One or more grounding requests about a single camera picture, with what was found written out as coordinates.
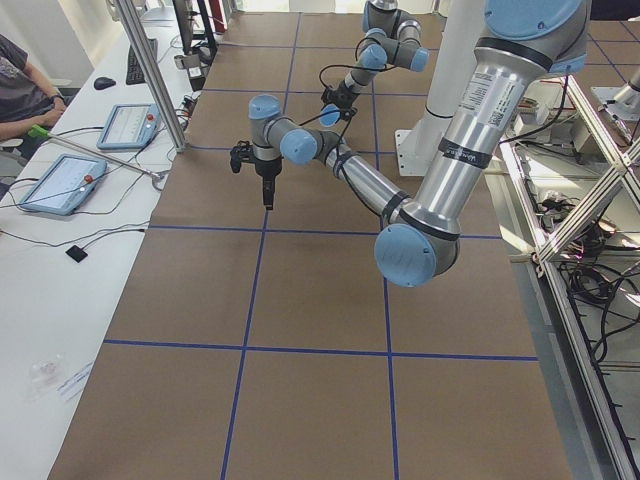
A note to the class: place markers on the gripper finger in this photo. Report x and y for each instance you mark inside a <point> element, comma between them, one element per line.
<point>268,199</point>

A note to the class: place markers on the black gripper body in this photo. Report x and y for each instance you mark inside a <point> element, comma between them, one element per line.
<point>341,95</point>
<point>267,170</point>

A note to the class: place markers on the light blue plastic cup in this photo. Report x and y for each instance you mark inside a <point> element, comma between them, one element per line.
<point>330,115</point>

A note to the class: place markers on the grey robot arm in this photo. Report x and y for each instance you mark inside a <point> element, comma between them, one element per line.
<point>392,39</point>
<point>491,52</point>

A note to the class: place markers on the far blue teach pendant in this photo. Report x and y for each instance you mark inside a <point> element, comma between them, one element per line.
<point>129,127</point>

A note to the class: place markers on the blue teach pendant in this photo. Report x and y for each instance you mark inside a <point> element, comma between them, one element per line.
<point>65,185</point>
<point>129,127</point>

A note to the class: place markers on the black keyboard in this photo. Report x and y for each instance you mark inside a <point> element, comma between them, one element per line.
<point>134,73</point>

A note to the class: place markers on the black computer mouse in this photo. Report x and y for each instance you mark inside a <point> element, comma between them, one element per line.
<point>103,83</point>

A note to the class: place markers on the small black square pad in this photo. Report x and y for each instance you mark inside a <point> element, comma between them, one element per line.
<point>76,253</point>

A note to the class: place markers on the near blue teach pendant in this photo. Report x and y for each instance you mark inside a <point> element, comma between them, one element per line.
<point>65,185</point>

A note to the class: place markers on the seated person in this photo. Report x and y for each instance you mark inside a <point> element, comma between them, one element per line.
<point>28,97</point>

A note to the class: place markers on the clear plastic bag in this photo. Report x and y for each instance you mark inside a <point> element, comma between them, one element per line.
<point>46,375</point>

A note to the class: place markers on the aluminium frame post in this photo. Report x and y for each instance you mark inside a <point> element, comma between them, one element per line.
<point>138,40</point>

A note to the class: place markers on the metal rod green handle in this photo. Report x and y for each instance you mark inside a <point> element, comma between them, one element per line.
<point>37,131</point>

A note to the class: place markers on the aluminium truss frame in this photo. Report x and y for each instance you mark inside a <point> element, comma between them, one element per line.
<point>548,246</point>

